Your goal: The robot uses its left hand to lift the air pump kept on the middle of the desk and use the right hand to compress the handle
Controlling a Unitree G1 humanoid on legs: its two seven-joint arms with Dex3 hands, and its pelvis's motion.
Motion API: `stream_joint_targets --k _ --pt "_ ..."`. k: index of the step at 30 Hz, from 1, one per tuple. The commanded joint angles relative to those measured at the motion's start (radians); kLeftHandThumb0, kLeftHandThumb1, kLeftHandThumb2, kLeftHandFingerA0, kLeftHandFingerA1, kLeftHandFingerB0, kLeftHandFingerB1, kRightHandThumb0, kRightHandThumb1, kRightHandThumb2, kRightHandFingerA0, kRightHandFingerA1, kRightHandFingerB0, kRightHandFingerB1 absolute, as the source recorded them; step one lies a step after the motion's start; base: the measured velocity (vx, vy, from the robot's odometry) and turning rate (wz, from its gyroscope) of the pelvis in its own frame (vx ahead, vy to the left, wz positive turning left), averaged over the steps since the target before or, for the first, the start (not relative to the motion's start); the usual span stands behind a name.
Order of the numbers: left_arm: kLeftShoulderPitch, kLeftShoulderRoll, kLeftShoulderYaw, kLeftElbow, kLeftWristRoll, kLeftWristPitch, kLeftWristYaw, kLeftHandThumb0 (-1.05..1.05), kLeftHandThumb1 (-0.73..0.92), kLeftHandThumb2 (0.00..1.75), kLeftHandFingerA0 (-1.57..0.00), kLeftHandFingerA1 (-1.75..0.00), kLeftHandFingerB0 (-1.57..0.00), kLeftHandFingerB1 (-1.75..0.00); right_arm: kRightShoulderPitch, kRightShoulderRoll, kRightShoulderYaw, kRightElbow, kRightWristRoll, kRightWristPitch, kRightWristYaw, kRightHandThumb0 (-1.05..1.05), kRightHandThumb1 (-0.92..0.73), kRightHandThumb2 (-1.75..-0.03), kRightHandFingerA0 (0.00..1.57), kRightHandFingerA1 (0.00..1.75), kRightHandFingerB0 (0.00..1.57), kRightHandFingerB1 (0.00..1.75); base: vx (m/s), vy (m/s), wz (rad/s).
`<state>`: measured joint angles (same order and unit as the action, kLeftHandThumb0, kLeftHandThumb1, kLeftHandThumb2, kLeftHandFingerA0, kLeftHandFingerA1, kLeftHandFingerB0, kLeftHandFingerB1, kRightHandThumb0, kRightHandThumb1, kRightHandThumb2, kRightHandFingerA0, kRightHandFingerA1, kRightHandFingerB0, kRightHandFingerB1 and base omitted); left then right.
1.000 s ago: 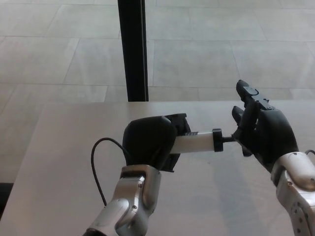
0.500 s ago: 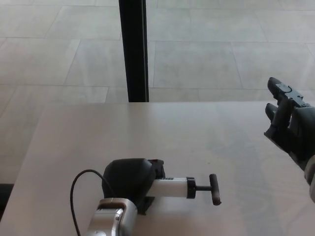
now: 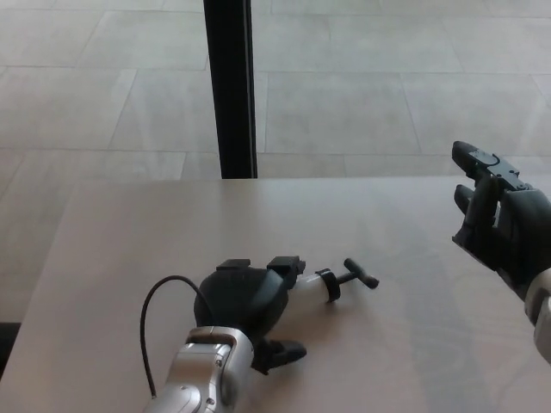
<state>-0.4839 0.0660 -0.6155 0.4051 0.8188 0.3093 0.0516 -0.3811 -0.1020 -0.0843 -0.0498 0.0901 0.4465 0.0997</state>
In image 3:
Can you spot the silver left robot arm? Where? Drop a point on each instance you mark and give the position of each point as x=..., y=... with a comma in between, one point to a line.
x=202, y=370

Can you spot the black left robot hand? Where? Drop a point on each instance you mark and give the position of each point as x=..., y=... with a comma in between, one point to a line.
x=241, y=297

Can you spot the black vertical post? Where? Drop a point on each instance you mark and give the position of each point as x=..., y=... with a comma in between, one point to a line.
x=230, y=90

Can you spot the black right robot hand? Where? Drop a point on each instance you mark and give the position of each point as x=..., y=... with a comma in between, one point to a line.
x=521, y=232

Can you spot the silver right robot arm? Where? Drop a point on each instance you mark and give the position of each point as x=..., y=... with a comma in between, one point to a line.
x=540, y=318

